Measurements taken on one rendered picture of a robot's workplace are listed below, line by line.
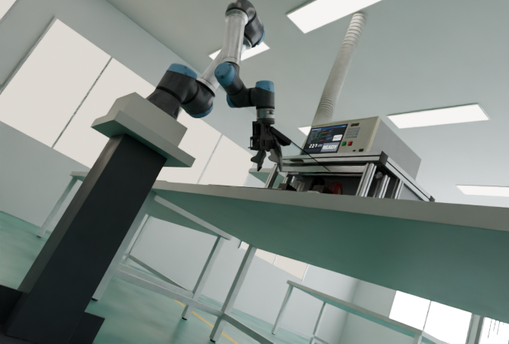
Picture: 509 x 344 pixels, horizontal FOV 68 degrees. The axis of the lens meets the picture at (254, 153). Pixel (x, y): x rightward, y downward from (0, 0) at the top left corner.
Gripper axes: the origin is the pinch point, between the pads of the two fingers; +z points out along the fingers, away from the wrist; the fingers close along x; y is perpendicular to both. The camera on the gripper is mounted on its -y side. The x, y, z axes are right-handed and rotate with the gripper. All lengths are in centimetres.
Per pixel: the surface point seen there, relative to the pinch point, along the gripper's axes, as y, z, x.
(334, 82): -172, -78, -127
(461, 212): 10, 8, 78
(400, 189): -52, 9, 22
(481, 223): 11, 9, 83
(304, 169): -35.7, -0.3, -19.4
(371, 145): -48, -11, 11
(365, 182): -31.7, 4.9, 20.2
